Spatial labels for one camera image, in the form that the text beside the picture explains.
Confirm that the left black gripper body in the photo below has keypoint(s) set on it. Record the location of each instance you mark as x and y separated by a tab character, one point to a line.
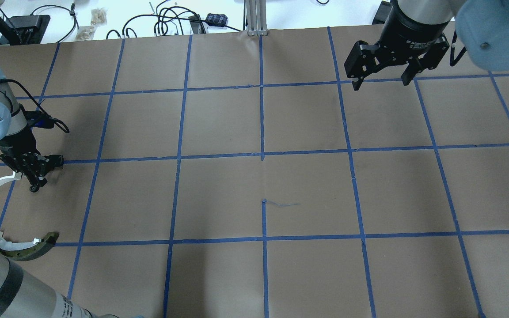
16	148

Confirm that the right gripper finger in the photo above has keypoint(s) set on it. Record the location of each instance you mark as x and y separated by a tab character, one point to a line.
412	69
357	82

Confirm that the aluminium frame post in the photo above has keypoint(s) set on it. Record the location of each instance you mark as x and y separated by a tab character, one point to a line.
256	17

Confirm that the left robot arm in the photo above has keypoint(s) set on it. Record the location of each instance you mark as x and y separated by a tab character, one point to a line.
21	294

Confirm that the dark green brake shoe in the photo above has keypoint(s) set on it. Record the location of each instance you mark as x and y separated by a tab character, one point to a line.
28	251

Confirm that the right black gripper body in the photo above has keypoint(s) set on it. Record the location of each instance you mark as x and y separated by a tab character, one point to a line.
410	27

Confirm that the black device on stand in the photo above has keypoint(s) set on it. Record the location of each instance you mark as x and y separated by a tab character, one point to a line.
23	29

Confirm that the small black plastic part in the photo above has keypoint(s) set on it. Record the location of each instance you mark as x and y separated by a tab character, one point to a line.
56	161

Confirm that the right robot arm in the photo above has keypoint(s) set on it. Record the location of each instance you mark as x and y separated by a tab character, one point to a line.
479	28

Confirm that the blue checkered adapter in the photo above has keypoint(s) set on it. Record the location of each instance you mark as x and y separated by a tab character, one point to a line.
216	20

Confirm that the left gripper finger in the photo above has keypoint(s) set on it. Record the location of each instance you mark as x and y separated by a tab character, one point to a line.
42	178
33	180

